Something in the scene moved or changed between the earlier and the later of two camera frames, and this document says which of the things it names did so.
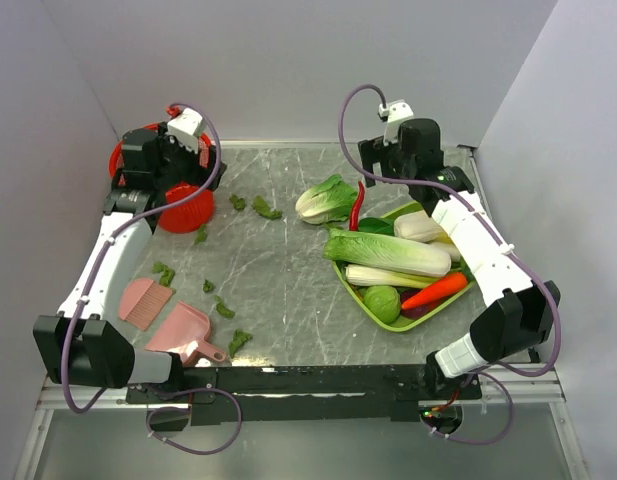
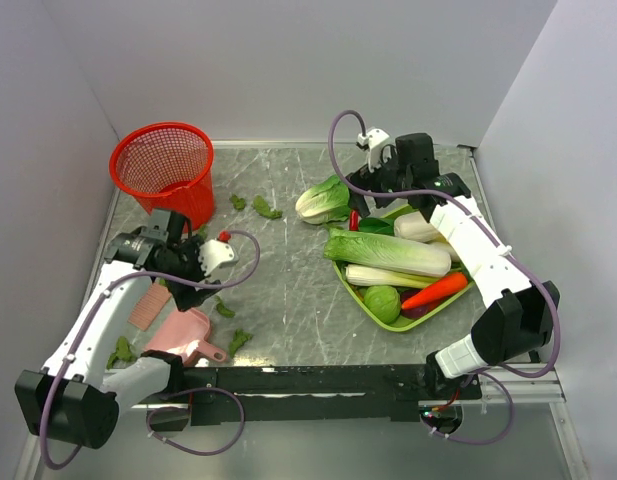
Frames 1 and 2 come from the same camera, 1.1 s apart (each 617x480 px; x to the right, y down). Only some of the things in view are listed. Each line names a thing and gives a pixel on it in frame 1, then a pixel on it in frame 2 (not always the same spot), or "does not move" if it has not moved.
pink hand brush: x=141 y=302 does not move
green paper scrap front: x=240 y=338 does not move
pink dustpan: x=186 y=332 does not move
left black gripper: x=200 y=174 → x=186 y=295
